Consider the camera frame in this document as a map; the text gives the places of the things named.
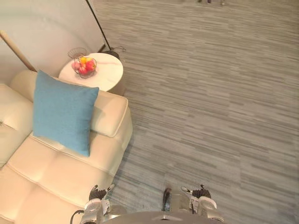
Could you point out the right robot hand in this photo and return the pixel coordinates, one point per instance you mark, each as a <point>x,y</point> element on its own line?
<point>198,192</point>

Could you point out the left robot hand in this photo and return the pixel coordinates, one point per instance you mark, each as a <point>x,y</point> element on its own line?
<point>97,193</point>

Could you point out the blue square cushion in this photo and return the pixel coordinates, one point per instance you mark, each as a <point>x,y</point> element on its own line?
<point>61,109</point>

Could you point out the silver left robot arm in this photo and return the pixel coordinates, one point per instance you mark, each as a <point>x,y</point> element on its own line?
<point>94,210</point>

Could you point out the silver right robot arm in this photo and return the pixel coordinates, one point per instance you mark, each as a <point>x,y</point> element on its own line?
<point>205,207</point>

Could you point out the dark robot foot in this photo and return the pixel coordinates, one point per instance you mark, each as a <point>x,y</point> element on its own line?
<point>167,198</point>

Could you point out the cream leather sofa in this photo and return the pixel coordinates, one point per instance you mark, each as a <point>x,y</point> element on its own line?
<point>58,172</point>

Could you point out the silver robot torso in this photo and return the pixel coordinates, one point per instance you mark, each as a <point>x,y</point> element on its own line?
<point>158,218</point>

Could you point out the round white side table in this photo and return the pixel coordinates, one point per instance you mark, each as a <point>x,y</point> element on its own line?
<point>106,70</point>

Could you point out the red fruit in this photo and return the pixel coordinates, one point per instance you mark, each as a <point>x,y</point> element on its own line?
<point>89,67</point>

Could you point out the pink fruit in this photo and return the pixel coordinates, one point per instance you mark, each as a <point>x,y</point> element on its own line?
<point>76,66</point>

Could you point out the orange fruit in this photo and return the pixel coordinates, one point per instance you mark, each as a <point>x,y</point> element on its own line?
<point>83,60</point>

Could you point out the dark floor lamp base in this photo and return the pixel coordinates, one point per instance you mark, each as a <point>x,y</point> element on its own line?
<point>112,53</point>

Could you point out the beige wooden pole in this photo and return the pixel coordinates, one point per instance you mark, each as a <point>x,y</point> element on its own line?
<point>16,50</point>

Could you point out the black floor lamp pole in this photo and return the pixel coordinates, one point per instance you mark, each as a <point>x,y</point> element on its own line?
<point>98,24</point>

